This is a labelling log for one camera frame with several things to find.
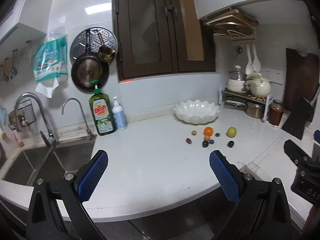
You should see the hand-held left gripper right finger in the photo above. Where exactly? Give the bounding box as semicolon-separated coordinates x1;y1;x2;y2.
209;150;293;240

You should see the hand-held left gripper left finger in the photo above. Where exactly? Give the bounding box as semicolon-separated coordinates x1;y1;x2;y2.
26;150;109;240

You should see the white scalloped bowl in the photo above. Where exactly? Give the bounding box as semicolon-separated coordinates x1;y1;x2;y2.
174;99;220;125

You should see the black slanted stand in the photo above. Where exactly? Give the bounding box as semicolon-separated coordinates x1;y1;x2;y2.
281;96;314;140

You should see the red sauce jar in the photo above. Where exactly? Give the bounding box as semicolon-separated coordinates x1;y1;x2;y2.
268;99;285;126

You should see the white corner shelf rack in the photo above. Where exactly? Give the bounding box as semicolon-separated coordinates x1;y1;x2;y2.
219;84;275;128

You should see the dark wooden cutting board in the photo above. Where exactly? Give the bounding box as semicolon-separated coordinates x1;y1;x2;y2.
282;48;320;113

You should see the steel pot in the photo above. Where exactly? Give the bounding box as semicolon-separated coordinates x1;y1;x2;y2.
246;100;266;119

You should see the small steel faucet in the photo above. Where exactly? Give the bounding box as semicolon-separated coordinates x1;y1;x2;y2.
61;97;97;140

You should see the green dish soap bottle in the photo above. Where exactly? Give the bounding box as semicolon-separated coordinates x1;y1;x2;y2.
88;79;117;136

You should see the tall steel faucet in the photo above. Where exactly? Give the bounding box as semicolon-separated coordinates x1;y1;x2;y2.
15;92;60;148

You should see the white pump bottle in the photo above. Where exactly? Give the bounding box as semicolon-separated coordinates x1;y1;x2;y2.
112;96;127;131

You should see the steel sink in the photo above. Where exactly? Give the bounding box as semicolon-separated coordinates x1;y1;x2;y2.
1;137;97;188

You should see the cream kettle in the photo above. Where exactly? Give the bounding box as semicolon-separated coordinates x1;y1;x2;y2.
244;72;272;98

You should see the steel pan lid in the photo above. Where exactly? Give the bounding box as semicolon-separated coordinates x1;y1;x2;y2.
223;97;248;110

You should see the cream pot with lid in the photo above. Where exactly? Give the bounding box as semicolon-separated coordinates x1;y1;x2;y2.
227;65;248;93

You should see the white rice spoon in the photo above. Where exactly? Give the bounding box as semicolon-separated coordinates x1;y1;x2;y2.
245;44;254;75
252;44;262;72

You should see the black frying pan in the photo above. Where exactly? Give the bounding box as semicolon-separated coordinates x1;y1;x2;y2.
71;29;110;93

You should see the small copper saucepan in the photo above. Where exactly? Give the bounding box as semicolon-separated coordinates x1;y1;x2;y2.
96;31;117;65

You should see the plastic bag pack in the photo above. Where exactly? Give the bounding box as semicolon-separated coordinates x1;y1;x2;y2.
33;29;69;98

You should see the round steel steamer plate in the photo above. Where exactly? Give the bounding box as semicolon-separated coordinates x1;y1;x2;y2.
69;26;118;65

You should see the hanging metal utensil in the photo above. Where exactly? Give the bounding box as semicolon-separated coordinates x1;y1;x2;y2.
0;57;10;83
10;49;18;77

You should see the brown wooden window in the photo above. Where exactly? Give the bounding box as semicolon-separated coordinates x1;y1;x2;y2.
112;0;217;82

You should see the brown cardboard sheet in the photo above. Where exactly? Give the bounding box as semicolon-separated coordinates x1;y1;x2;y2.
174;0;205;61

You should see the black wire basket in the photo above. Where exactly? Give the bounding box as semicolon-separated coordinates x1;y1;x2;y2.
8;99;35;132

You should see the white wire rack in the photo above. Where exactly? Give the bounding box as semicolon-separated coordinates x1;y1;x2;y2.
212;29;257;42

